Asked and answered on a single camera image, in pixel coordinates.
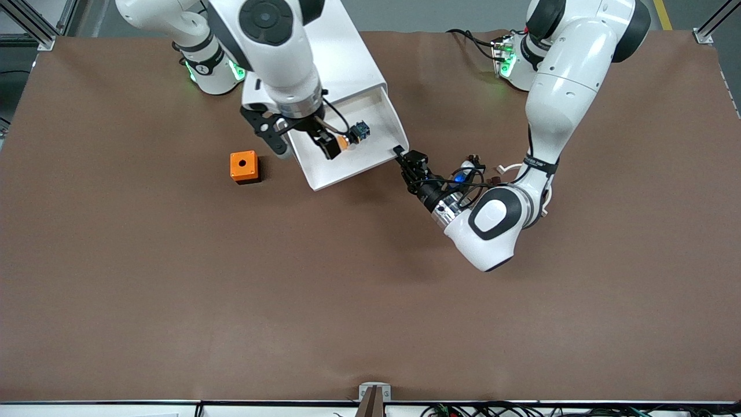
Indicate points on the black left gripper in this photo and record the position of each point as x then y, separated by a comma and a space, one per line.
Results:
427, 189

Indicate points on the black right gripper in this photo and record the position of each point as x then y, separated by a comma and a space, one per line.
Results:
319, 136

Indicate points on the yellow mushroom push button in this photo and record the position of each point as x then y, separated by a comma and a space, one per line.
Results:
360, 132

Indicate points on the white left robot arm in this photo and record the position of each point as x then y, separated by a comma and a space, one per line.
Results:
561, 98

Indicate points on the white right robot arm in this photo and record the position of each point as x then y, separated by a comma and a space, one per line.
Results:
272, 52

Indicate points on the orange box with hole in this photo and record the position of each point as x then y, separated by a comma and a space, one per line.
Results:
236, 171

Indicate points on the brown terminal block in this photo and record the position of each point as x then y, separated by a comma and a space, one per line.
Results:
496, 180

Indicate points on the white curved plastic clamp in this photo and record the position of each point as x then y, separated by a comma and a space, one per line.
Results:
509, 168

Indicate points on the brown table mat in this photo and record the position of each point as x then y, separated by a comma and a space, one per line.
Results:
370, 289

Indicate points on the small black push-button switch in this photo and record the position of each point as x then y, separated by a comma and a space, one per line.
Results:
474, 157

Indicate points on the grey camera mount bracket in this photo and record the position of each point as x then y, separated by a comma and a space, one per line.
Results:
374, 394

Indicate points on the aluminium frame profile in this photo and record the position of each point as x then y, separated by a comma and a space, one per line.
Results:
703, 36
46, 41

